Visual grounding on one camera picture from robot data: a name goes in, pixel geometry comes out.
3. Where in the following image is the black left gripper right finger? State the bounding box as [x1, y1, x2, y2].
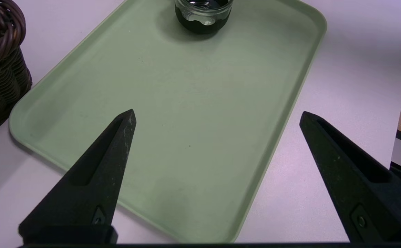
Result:
[299, 111, 401, 243]

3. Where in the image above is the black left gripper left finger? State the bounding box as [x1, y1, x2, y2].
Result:
[18, 109, 137, 244]

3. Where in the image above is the small glass jar black base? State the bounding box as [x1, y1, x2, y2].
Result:
[175, 0, 234, 34]

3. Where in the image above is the dark brown wicker basket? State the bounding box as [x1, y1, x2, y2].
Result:
[0, 0, 33, 145]

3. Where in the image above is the light green plastic tray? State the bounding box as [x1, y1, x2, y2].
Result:
[9, 0, 327, 244]

